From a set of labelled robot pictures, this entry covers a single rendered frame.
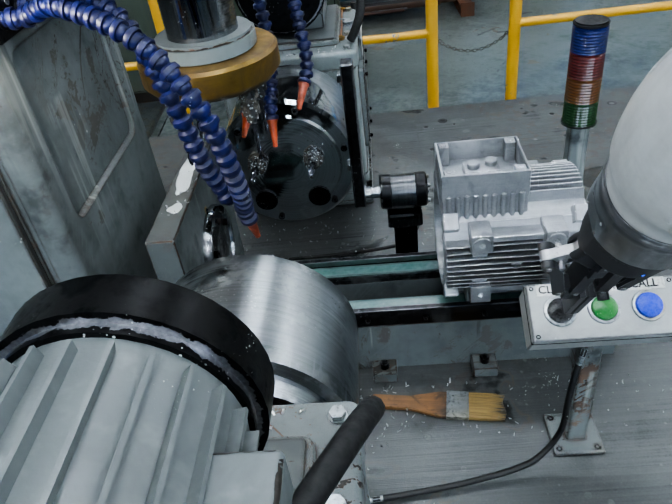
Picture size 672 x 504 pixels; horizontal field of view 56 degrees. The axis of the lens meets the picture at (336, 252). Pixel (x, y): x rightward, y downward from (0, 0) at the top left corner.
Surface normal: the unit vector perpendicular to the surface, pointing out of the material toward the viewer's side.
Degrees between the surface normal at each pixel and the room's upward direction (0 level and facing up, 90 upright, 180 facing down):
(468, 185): 90
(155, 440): 40
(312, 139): 90
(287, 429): 0
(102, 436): 23
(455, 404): 0
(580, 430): 90
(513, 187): 90
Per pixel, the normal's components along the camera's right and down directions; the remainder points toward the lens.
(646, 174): -0.87, 0.49
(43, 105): 0.99, -0.07
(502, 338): -0.02, 0.61
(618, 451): -0.11, -0.79
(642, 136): -0.98, 0.18
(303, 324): 0.54, -0.66
